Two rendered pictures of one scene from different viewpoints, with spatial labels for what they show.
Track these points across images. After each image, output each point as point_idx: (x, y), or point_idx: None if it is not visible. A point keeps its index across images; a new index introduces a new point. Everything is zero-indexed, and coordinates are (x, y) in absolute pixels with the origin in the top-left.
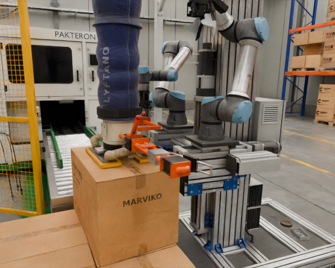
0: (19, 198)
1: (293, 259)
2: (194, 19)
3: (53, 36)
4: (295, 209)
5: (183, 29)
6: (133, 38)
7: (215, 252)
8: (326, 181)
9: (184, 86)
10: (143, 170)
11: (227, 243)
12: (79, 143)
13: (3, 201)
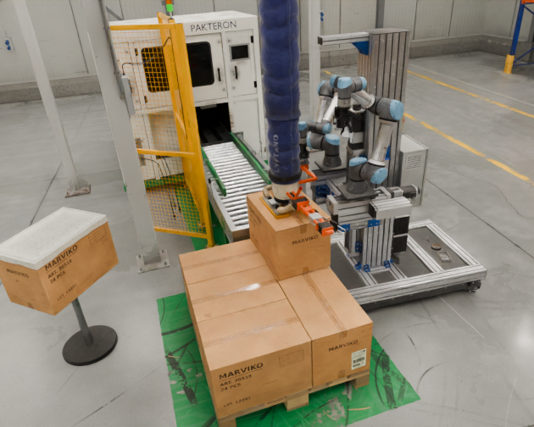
0: (180, 217)
1: (428, 277)
2: None
3: (189, 32)
4: (462, 229)
5: None
6: (295, 125)
7: (364, 271)
8: (517, 192)
9: (357, 25)
10: (304, 220)
11: (375, 264)
12: (230, 159)
13: (167, 220)
